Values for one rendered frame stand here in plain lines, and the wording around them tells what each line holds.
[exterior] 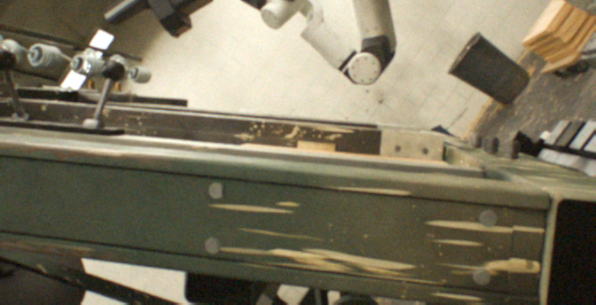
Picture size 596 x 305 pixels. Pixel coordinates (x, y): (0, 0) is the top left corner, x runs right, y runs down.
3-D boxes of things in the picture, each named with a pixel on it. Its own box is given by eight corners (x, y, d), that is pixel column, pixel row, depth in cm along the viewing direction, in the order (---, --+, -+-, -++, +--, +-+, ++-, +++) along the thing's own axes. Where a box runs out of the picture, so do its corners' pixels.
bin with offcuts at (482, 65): (542, 64, 486) (484, 25, 492) (510, 109, 488) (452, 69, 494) (523, 72, 538) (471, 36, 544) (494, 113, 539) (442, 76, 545)
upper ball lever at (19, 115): (28, 134, 79) (2, 53, 72) (5, 131, 80) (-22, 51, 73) (42, 121, 83) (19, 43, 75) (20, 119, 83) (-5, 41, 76)
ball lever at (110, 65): (98, 129, 77) (123, 54, 83) (74, 126, 77) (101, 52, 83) (107, 140, 80) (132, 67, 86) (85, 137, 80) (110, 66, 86)
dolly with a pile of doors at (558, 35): (633, 10, 352) (583, -23, 356) (588, 73, 354) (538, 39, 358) (591, 30, 413) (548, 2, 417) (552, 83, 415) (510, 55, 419)
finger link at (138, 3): (102, 16, 62) (145, -11, 61) (114, 20, 65) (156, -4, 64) (108, 27, 62) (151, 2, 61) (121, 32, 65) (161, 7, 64)
